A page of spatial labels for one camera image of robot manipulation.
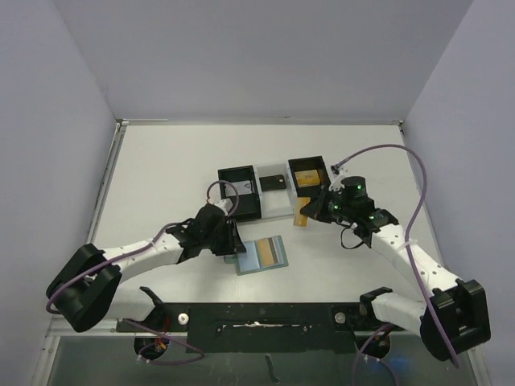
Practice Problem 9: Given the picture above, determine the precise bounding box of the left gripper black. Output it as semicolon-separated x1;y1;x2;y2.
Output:
202;219;245;256

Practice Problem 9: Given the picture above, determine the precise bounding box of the gold credit card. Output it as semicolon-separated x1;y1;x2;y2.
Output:
295;169;321;188
293;195;313;229

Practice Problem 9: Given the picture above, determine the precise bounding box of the green card holder wallet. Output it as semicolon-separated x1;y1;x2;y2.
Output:
224;236;289;276

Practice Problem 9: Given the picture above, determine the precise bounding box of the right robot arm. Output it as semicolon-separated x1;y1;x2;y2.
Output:
300;176;491;361

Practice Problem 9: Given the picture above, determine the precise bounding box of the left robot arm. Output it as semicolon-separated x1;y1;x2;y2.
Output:
46;199;246;332

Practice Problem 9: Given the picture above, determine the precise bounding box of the gold credit card in bin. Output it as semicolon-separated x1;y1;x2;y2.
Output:
295;169;321;188

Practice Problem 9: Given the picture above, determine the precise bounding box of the black card in white bin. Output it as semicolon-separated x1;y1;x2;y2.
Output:
259;175;286;192

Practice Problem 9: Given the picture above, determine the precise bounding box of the silver card in left bin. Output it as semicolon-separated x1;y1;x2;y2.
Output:
225;180;253;197

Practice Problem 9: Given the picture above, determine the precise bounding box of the black left bin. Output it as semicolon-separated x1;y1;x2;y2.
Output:
217;165;262;221

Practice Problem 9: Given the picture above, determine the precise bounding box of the black bin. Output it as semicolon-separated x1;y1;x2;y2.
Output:
287;155;331;199
217;165;262;221

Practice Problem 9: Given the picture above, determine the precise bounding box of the white middle bin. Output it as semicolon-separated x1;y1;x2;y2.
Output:
253;161;296;220

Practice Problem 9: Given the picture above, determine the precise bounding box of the black right bin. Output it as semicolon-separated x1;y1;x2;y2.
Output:
287;155;331;199

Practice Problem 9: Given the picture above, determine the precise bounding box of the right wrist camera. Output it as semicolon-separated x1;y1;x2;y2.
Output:
328;165;348;191

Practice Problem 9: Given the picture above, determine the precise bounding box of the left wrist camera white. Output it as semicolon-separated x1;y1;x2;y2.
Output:
207;199;234;216

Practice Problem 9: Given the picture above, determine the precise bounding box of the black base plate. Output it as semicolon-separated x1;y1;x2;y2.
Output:
116;302;381;354

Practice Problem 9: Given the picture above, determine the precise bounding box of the aluminium front rail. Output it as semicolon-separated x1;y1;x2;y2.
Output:
46;299;482;339

